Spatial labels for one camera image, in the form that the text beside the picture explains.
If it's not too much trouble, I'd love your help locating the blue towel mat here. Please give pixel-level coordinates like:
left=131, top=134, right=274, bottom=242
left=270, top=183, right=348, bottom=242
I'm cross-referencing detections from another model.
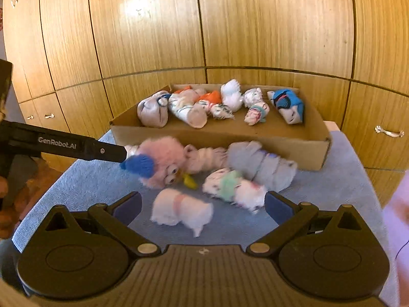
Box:
left=11, top=129, right=400, bottom=295

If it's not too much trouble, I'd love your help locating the blue and white sock bundle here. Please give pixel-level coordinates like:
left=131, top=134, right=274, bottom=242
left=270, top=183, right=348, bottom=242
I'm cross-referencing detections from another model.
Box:
left=267, top=89, right=304, bottom=125

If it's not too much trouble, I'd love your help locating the pink fluffy toy sock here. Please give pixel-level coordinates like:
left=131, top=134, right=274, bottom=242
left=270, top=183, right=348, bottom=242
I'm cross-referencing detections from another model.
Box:
left=120, top=136, right=189, bottom=189

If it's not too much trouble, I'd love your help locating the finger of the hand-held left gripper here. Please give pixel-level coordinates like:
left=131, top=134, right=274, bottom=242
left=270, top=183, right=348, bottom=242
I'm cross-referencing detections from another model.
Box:
left=84, top=139, right=127, bottom=163

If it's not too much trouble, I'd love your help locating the small white sock bundle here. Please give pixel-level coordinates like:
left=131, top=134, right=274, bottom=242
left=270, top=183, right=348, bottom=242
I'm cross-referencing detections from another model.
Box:
left=242, top=88, right=263, bottom=108

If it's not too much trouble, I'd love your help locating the white green-banded sock bundle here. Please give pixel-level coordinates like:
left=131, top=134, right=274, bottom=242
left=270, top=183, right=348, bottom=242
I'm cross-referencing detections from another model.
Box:
left=202, top=168, right=268, bottom=213

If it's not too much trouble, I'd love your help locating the pale lilac sock roll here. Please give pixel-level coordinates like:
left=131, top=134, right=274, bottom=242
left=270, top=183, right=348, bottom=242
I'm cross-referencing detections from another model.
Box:
left=137, top=91, right=170, bottom=127

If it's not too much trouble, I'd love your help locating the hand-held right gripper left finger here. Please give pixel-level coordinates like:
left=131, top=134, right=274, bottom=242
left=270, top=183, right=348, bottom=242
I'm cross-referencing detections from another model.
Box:
left=24, top=191, right=162, bottom=258

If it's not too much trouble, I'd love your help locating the white teal-banded sock bundle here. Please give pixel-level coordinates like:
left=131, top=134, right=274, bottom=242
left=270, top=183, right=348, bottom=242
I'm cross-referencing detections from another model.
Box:
left=244, top=102, right=268, bottom=126

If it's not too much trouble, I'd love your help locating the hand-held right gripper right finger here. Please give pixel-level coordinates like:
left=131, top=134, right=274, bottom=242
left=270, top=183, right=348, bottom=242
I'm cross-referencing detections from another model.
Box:
left=245, top=190, right=384, bottom=258

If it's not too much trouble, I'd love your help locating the pink striped sock roll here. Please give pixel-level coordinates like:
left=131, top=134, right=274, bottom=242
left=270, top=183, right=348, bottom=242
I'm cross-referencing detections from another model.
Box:
left=185, top=145, right=228, bottom=175

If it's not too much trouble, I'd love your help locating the cardboard box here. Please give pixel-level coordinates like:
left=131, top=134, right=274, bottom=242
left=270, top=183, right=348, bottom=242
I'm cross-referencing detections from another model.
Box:
left=109, top=84, right=333, bottom=171

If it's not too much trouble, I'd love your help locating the small yellow item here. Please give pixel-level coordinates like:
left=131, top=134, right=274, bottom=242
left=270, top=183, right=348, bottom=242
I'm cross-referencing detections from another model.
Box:
left=182, top=173, right=198, bottom=189

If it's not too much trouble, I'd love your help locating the white black-striped sock bundle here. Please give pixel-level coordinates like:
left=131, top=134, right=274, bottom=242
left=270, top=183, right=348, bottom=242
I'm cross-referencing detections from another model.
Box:
left=208, top=102, right=236, bottom=121

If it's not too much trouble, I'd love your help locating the thin black cable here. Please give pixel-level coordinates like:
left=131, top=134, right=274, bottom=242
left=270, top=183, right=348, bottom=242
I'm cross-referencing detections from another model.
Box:
left=394, top=238, right=409, bottom=260

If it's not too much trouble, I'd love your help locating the grey sock roll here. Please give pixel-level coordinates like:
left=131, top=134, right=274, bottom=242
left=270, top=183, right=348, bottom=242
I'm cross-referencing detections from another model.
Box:
left=227, top=141, right=299, bottom=193

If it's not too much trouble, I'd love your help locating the pink cloth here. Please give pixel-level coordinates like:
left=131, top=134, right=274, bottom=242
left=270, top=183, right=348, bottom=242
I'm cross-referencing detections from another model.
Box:
left=382, top=169, right=409, bottom=307

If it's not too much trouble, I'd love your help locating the long white pink sock roll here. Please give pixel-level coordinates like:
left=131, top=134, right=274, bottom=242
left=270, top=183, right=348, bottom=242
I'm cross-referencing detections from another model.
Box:
left=167, top=88, right=208, bottom=129

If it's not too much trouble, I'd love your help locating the white fluffy pink-banded sock bundle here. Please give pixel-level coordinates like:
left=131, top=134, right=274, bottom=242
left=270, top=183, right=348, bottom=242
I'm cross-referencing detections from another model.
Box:
left=150, top=188, right=214, bottom=238

